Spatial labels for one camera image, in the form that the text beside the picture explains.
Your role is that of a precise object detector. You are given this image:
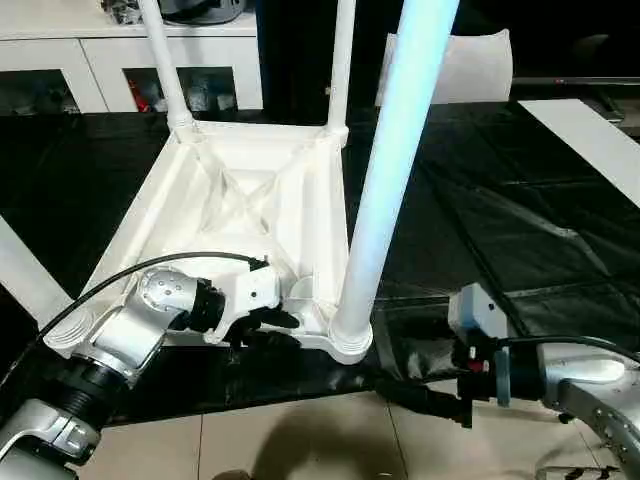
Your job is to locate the grey black helmet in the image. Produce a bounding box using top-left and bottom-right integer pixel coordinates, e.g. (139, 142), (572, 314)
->
(162, 0), (251, 25)

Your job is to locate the white cabinet with glass doors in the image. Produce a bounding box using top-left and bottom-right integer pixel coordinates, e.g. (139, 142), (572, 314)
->
(0, 0), (264, 116)

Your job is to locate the black padded work mat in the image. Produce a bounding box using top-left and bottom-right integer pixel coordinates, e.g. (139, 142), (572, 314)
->
(0, 99), (640, 426)

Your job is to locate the black left wrist camera cable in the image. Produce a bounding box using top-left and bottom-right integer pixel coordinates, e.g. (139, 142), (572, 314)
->
(37, 251), (271, 336)

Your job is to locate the red bottle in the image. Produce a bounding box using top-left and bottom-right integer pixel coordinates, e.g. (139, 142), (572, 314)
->
(132, 79), (151, 114)

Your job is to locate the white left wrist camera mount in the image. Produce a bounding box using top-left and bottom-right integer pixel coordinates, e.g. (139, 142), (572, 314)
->
(202, 264), (284, 346)

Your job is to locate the white flat board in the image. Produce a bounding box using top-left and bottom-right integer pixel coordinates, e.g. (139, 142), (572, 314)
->
(517, 98), (640, 209)

